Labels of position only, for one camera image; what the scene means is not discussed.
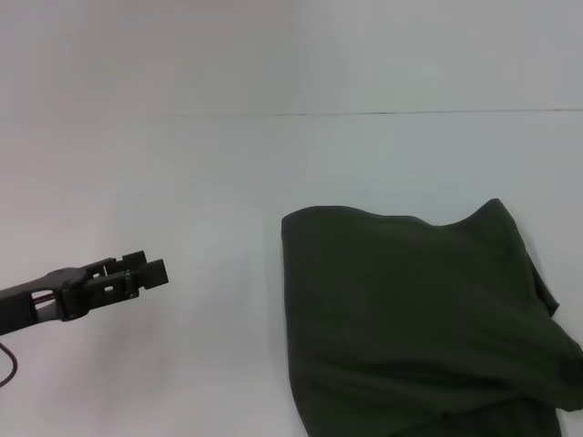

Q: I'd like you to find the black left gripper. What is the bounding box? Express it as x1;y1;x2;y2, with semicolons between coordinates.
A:
0;249;169;338

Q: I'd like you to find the dark green FREE! t-shirt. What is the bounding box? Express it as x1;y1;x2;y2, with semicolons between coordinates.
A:
281;198;583;437

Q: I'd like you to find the dark left wrist cable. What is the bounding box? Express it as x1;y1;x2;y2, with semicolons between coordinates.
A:
0;343;20;391

